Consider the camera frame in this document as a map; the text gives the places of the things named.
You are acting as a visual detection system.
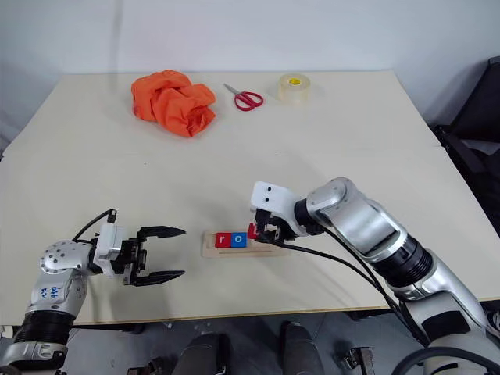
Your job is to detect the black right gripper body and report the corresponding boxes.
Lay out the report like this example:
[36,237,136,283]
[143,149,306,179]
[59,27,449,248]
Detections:
[252,209,298,245]

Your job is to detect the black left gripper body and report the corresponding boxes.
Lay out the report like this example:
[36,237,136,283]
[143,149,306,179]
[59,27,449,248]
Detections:
[116,230,149,286]

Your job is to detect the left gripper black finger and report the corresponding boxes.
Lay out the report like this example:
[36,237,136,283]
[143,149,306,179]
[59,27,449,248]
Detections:
[136,225,187,241]
[129,270,187,287]

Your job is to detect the wooden letter tray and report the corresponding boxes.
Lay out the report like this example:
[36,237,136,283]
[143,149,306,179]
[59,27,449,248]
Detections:
[201,230,286,259]

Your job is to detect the dark rounded shape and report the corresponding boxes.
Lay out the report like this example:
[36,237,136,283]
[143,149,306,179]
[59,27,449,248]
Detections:
[280,320,326,375]
[177,331,231,375]

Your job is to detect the metal caster foot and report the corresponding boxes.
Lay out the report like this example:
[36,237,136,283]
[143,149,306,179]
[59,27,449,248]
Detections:
[127,357,173,375]
[337,345,376,370]

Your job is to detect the crumpled orange cloth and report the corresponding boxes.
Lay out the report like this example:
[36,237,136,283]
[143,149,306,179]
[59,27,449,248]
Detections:
[130,69,218,138]

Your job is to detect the clear tape roll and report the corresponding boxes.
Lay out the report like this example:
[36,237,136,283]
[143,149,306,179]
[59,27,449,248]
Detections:
[277,73,313,109]

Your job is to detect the black chair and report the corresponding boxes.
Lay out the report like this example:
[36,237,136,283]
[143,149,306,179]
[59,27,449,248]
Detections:
[431,56,500,251]

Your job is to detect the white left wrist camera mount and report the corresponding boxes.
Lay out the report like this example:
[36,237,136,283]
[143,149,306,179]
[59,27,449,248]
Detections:
[95,222,127,279]

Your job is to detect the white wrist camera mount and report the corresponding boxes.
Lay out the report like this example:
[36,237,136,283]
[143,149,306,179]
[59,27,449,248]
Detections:
[249,181,309,238]
[95,222,127,279]

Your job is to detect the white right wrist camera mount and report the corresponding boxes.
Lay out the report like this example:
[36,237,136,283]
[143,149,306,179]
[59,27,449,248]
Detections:
[249,181,309,238]

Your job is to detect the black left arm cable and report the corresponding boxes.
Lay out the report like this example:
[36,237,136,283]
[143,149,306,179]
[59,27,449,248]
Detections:
[73,209,118,241]

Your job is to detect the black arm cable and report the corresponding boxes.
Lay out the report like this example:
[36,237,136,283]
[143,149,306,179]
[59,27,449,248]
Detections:
[73,209,118,241]
[269,228,430,348]

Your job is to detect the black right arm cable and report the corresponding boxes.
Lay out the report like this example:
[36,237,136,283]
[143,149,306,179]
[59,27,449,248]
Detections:
[269,228,430,348]

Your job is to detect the red handled scissors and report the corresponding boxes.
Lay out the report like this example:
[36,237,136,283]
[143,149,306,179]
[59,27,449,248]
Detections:
[223,83,265,113]

